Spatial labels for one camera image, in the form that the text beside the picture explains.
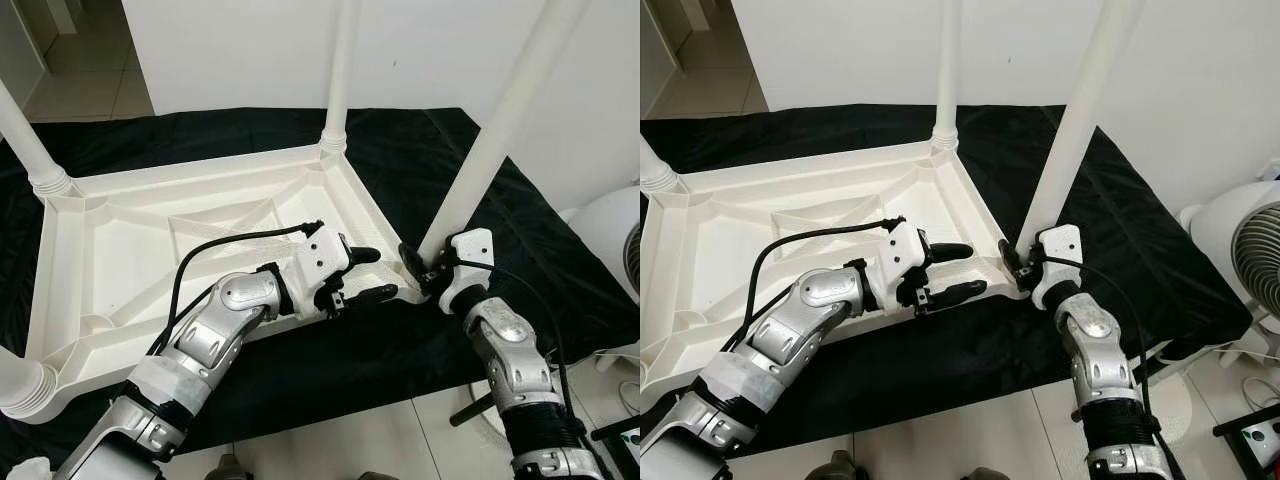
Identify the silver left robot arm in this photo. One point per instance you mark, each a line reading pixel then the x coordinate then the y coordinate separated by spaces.
pixel 200 340
pixel 790 335

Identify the black table cloth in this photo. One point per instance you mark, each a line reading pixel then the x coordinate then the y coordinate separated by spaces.
pixel 540 280
pixel 1150 270

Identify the white round stand base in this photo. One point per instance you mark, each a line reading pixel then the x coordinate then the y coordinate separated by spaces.
pixel 1175 405

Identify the white crumpled plastic sheet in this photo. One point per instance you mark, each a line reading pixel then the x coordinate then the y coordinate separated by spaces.
pixel 28 468

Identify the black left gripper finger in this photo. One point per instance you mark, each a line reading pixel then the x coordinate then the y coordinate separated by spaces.
pixel 950 253
pixel 370 294
pixel 364 256
pixel 955 292

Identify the grey robot right leg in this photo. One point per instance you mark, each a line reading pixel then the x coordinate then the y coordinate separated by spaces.
pixel 380 475
pixel 988 474

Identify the white electric fan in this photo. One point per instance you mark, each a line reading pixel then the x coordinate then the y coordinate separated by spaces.
pixel 1240 245
pixel 605 235

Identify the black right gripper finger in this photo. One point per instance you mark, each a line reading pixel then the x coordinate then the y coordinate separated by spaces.
pixel 414 262
pixel 1012 258

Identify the black metal frame bar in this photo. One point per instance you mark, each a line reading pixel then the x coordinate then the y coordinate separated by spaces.
pixel 472 409
pixel 1145 368

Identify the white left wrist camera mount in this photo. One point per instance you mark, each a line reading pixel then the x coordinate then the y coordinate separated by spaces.
pixel 322 255
pixel 905 250

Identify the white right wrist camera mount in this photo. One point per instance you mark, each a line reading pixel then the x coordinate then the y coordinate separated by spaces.
pixel 1060 248
pixel 472 250

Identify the white plastic table top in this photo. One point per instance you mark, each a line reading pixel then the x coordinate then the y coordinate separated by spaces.
pixel 720 270
pixel 100 270

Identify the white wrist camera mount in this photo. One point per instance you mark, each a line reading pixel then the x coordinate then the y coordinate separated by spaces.
pixel 905 250
pixel 1060 248
pixel 472 250
pixel 322 255

